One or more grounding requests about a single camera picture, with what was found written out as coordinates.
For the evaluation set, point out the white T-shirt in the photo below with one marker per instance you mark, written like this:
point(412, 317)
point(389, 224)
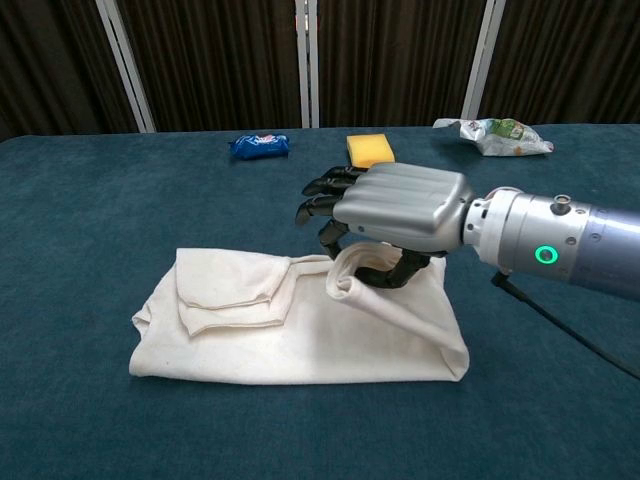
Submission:
point(300, 340)

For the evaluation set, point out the crumpled white green packet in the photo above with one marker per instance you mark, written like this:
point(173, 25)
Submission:
point(500, 137)

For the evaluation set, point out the black partition screen panel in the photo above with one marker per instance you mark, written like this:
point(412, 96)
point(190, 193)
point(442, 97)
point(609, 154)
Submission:
point(395, 60)
point(50, 65)
point(215, 60)
point(565, 60)

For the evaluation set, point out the yellow sponge block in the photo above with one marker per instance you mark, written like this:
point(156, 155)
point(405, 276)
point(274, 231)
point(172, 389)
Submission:
point(367, 147)

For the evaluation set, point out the blue snack packet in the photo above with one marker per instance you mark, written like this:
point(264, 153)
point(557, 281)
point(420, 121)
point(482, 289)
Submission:
point(260, 146)

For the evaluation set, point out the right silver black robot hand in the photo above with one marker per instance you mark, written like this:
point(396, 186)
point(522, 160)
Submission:
point(405, 205)

